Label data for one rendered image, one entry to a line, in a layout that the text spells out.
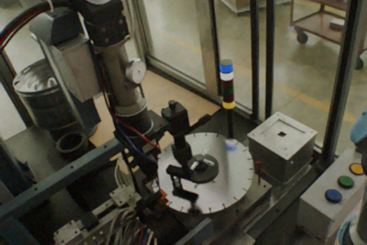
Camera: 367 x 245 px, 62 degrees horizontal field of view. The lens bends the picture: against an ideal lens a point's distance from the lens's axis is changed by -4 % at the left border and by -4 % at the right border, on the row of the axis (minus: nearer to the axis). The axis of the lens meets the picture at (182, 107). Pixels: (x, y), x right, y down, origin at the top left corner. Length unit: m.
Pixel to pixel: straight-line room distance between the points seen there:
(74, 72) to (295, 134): 0.82
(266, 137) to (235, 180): 0.26
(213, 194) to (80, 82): 0.51
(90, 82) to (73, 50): 0.08
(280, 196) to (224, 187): 0.28
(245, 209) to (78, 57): 0.68
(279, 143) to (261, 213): 0.25
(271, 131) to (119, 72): 0.71
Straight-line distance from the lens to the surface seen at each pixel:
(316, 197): 1.03
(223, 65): 1.09
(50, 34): 0.68
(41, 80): 1.56
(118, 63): 0.64
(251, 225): 1.12
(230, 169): 1.01
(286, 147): 1.15
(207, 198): 0.95
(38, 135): 1.75
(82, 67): 0.68
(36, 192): 1.02
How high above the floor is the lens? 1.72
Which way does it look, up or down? 38 degrees down
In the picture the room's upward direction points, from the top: 10 degrees counter-clockwise
